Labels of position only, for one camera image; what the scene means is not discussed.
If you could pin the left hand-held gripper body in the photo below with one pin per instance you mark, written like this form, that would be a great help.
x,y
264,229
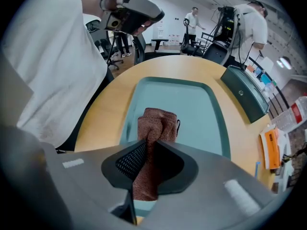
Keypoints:
x,y
127,24

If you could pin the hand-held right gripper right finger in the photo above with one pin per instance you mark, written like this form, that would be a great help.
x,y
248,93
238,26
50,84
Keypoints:
x,y
211,195

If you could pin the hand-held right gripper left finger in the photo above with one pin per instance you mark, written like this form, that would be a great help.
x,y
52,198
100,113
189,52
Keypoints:
x,y
91,174

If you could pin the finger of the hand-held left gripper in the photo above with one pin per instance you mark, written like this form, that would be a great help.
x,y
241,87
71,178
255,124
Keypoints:
x,y
146,8

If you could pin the green plastic tray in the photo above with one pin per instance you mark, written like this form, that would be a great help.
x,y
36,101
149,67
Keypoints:
x,y
192,118

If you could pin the brown cleaning cloth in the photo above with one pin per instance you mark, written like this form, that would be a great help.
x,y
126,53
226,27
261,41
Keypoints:
x,y
156,128

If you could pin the person's left hand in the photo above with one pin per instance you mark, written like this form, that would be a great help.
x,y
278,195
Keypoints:
x,y
144,27

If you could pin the black headrest office chair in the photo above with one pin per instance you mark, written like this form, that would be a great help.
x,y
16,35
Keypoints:
x,y
189,39

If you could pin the orange and white box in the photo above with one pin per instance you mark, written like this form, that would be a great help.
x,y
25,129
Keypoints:
x,y
272,147

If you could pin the person's light grey shirt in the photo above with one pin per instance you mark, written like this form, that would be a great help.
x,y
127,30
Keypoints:
x,y
52,56

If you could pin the dark grey moulded chair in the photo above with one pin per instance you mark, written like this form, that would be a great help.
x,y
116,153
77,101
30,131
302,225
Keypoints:
x,y
216,54

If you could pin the black backpack rig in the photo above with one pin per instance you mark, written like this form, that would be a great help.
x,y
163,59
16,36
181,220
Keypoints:
x,y
227,25

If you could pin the dark green box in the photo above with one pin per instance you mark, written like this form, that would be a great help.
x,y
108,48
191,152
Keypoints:
x,y
247,95

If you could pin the black metal railing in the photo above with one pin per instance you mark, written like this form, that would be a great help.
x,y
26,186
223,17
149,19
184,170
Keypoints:
x,y
275,90

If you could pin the blue storage boxes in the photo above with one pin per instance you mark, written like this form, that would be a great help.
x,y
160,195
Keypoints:
x,y
262,77

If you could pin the black pendant lamp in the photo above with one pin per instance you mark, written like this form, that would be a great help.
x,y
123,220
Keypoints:
x,y
279,63
286,63

